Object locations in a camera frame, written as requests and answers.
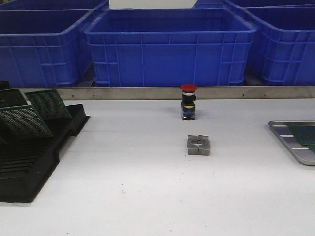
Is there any blue plastic crate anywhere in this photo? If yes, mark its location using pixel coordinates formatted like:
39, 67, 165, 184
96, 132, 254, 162
85, 8, 255, 87
0, 10, 95, 88
242, 6, 315, 86

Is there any green circuit board rack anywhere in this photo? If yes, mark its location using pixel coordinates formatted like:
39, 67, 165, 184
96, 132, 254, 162
25, 89, 72, 120
0, 89, 28, 108

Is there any blue crate back right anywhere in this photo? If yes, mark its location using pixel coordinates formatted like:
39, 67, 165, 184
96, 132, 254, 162
193, 0, 315, 10

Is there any black slotted board rack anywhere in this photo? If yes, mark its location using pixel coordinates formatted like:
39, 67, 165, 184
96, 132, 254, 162
0, 80, 91, 204

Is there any green circuit board in rack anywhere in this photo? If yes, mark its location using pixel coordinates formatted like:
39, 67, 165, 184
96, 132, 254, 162
0, 105, 53, 140

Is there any metal table edge rail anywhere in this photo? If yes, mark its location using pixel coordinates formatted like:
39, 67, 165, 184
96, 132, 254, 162
9, 85, 315, 101

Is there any silver metal tray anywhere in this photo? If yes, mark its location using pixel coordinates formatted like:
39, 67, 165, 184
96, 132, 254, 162
268, 121, 315, 166

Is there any blue plastic crate left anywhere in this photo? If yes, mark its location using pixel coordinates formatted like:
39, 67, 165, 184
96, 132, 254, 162
0, 10, 95, 88

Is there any grey metal clamp block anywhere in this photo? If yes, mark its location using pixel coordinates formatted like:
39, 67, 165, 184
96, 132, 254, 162
187, 135, 210, 156

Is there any blue plastic crate right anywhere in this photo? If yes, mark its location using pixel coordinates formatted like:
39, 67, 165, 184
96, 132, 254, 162
242, 6, 315, 86

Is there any red emergency stop button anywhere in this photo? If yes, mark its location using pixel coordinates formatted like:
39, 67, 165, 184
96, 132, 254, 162
180, 84, 198, 120

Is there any green circuit board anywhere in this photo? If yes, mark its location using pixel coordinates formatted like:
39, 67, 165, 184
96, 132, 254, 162
289, 125, 315, 146
308, 145, 315, 154
0, 105, 53, 140

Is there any blue plastic crate centre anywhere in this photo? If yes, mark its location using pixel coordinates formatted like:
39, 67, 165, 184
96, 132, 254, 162
85, 8, 255, 87

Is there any blue crate back left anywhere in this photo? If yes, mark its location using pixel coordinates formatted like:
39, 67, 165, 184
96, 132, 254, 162
0, 0, 110, 10

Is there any green circuit board rack front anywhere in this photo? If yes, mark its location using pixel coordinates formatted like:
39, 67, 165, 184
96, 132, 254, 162
0, 89, 28, 108

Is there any green circuit board rack rear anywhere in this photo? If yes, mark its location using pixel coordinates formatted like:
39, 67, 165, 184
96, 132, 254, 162
25, 89, 72, 120

